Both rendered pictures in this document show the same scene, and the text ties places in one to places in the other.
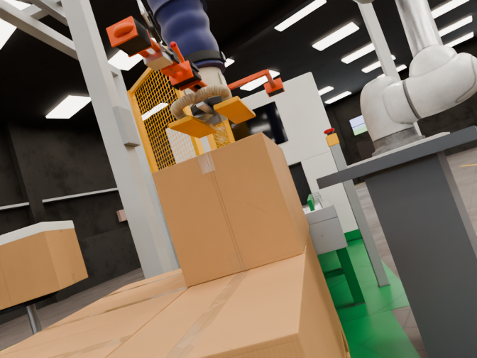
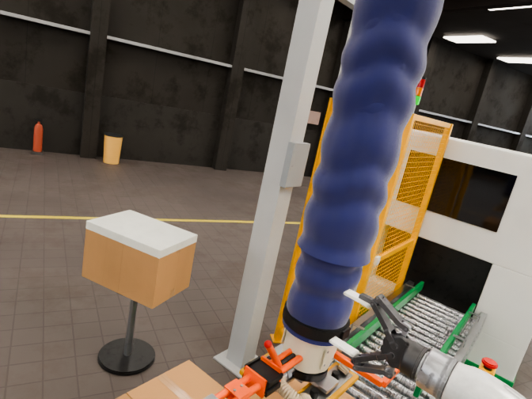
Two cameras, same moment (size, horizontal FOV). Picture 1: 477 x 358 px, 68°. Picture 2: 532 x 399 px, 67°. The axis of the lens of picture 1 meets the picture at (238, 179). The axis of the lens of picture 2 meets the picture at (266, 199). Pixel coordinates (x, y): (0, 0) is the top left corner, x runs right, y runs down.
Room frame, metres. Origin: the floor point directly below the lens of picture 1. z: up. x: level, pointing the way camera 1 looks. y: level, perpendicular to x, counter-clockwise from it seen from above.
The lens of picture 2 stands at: (0.23, -0.27, 2.04)
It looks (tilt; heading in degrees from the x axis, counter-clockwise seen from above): 15 degrees down; 24
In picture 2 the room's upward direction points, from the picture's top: 12 degrees clockwise
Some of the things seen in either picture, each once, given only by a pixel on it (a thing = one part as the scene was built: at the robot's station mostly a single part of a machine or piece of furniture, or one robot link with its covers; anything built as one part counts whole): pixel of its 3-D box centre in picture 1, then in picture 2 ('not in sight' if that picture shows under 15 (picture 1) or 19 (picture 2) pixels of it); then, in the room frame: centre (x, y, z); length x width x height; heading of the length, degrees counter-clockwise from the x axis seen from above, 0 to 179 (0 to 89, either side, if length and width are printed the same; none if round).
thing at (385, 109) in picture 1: (385, 106); not in sight; (1.33, -0.62, 0.93); 0.18 x 0.16 x 0.22; 52
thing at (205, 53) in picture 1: (199, 67); (317, 317); (1.45, 0.01, 1.35); 0.23 x 0.23 x 0.04
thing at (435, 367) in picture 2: not in sight; (435, 372); (1.09, -0.35, 1.55); 0.09 x 0.06 x 0.09; 167
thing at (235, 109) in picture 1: (235, 108); (324, 386); (1.43, -0.08, 1.13); 0.34 x 0.10 x 0.05; 167
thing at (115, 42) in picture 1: (130, 38); not in sight; (0.86, 0.15, 1.23); 0.08 x 0.07 x 0.05; 167
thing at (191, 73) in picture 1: (184, 76); (262, 376); (1.20, 0.07, 1.24); 0.10 x 0.08 x 0.06; 77
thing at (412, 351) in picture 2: not in sight; (402, 353); (1.11, -0.28, 1.55); 0.09 x 0.07 x 0.08; 77
